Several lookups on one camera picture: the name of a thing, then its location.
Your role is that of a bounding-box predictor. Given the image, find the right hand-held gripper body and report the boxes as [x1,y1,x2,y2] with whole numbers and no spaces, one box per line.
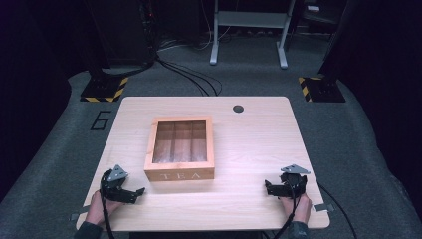
[280,163,312,199]

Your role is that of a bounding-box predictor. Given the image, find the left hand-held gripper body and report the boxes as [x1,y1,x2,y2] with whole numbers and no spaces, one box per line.
[100,164,132,201]

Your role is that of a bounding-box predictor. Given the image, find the wooden tea box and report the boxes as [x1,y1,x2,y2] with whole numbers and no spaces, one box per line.
[143,116,216,182]

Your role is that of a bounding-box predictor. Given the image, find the person's right hand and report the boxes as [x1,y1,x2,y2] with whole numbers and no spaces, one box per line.
[281,193,313,224]

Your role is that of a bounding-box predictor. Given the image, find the person's left hand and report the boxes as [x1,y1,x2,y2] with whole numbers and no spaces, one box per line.
[85,190,123,227]

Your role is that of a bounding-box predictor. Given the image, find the grey tape strip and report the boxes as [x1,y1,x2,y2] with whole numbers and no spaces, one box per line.
[313,202,335,213]
[70,206,92,222]

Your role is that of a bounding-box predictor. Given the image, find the black striped stand base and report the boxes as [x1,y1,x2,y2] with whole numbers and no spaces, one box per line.
[80,76,129,104]
[297,76,346,104]

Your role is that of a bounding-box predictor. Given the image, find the dark curtain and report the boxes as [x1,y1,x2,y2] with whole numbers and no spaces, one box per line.
[319,0,422,187]
[0,0,101,200]

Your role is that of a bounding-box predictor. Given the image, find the black cabinet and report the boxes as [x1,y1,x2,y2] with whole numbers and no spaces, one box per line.
[84,0,157,69]

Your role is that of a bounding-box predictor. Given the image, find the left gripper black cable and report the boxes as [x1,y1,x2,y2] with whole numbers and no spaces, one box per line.
[100,170,116,239]

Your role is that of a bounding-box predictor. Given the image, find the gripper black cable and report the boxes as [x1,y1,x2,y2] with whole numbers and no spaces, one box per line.
[273,180,301,239]
[100,170,116,239]

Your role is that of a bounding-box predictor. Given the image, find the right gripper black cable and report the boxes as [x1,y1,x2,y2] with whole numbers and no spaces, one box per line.
[273,180,301,239]

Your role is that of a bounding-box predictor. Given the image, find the thin black floor cable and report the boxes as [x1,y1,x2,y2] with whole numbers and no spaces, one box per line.
[317,183,358,239]

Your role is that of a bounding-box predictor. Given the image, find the black floor cables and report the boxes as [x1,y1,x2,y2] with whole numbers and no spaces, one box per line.
[154,54,223,98]

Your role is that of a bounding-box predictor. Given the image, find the white metal stand frame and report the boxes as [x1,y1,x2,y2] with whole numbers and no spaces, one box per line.
[209,0,297,70]

